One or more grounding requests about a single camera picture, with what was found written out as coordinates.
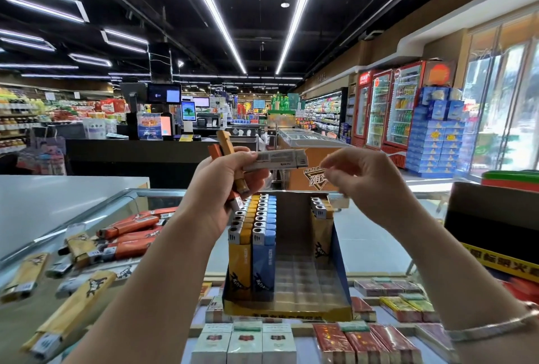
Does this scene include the pile of yellow red lighters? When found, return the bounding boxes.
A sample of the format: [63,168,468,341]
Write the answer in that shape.
[0,205,182,364]

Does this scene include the person's right hand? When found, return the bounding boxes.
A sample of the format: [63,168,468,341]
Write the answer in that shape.
[320,147,419,230]

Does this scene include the glass display case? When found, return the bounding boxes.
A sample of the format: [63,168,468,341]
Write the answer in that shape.
[0,176,539,364]

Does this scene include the person's left hand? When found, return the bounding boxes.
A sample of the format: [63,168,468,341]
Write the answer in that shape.
[175,147,271,247]

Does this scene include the black yellow display box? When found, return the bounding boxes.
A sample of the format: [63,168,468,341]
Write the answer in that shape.
[444,181,539,285]

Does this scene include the person's right forearm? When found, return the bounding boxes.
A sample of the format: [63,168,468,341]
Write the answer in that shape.
[383,203,539,364]

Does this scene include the red green container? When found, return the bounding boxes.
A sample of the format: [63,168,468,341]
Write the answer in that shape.
[482,170,539,192]

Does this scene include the silver bracelet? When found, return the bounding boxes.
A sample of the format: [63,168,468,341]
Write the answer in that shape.
[444,302,539,344]

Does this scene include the row of cigarette packs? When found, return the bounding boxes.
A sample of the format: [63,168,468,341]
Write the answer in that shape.
[189,275,456,364]

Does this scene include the black checkout counter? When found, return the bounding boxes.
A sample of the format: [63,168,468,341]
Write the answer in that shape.
[66,139,220,189]

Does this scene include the grocery rack with bottles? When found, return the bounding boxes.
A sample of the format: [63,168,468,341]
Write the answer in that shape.
[0,90,39,154]

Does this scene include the orange round sign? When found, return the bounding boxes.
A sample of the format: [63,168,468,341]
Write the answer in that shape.
[423,60,456,87]

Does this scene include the red drink fridge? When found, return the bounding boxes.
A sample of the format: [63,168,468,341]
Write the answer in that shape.
[381,60,426,167]
[352,72,372,146]
[364,69,394,152]

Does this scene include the person's left forearm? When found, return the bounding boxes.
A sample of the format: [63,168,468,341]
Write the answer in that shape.
[63,233,224,364]

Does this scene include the blue poster screen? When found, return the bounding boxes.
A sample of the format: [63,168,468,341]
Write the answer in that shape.
[137,114,163,140]

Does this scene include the glass entrance doors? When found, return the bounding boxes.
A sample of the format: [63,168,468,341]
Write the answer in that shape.
[459,6,539,175]

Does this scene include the long ceiling light strip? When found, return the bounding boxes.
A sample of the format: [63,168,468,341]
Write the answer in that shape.
[275,0,325,74]
[179,0,248,74]

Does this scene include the brown cardboard carton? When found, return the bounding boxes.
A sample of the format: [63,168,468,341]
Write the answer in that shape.
[278,129,346,192]

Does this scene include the stack of blue cartons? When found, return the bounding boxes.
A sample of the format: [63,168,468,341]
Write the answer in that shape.
[406,86,473,178]

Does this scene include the blue yellow lighter display box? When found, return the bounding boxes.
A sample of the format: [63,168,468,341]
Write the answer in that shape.
[223,191,355,322]

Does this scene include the row of yellow lighters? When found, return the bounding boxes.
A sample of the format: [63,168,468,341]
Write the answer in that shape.
[227,193,262,293]

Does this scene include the open refrigerated chiller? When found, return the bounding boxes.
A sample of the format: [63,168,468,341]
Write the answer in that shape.
[302,88,348,142]

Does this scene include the black checkout monitor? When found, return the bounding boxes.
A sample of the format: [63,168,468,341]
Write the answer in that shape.
[147,83,182,105]

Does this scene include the grey white patterned lighter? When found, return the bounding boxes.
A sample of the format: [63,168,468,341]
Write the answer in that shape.
[244,149,309,173]

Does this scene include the hanging plastic bags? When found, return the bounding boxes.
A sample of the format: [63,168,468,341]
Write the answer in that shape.
[17,128,68,177]

